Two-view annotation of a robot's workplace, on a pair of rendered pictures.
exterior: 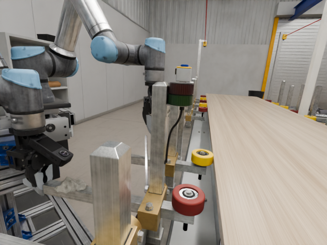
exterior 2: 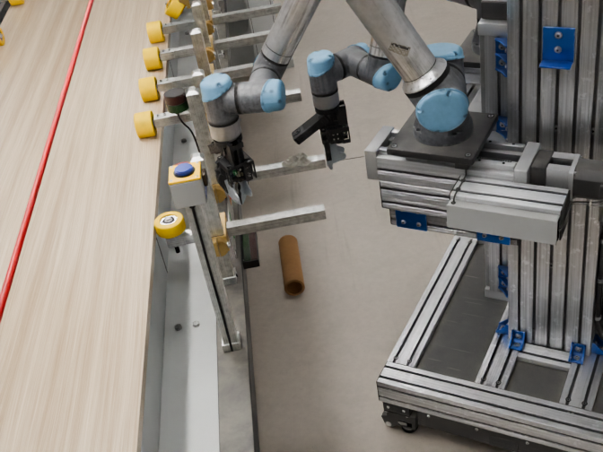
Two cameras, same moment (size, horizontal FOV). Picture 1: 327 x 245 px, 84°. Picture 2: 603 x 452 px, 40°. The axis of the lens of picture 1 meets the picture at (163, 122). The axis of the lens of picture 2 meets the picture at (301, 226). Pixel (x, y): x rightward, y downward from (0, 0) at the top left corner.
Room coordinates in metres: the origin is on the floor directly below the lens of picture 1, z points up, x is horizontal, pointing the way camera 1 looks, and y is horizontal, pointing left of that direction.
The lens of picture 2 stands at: (2.50, -0.16, 2.13)
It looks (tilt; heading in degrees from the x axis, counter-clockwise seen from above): 36 degrees down; 169
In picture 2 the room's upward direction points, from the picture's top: 11 degrees counter-clockwise
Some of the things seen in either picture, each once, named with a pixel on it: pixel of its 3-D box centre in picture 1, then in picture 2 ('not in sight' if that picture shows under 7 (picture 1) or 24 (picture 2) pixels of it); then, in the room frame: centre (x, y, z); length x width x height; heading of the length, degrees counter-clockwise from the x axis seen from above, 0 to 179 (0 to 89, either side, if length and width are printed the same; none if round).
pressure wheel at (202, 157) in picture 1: (201, 165); (172, 235); (0.62, -0.15, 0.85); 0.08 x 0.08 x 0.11
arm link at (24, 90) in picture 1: (22, 91); (323, 73); (0.47, 0.37, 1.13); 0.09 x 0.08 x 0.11; 108
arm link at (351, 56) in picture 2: not in sight; (354, 62); (0.46, 0.47, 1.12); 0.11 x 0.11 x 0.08; 18
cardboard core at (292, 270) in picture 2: not in sight; (291, 264); (-0.13, 0.28, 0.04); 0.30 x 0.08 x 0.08; 169
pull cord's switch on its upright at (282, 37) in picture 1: (275, 73); not in sight; (2.73, -1.58, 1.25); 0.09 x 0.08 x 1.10; 169
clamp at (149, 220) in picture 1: (155, 202); (215, 184); (0.42, 0.01, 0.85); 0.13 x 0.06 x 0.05; 169
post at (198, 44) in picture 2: not in sight; (211, 96); (-0.05, 0.11, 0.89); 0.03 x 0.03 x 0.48; 79
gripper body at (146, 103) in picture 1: (153, 97); (233, 157); (0.72, 0.04, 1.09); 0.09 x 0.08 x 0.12; 12
